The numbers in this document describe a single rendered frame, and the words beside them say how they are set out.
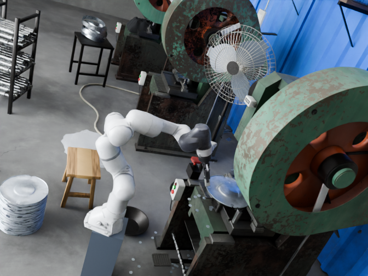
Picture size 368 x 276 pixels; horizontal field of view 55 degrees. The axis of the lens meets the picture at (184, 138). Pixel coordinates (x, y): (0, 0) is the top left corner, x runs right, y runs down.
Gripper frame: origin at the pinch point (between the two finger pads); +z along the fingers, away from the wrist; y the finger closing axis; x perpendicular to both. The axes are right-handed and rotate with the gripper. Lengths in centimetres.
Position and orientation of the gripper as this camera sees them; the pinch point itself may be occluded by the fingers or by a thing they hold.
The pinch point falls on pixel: (207, 180)
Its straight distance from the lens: 211.4
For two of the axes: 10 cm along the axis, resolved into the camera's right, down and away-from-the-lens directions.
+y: 1.5, 5.4, -8.3
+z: 1.1, 8.2, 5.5
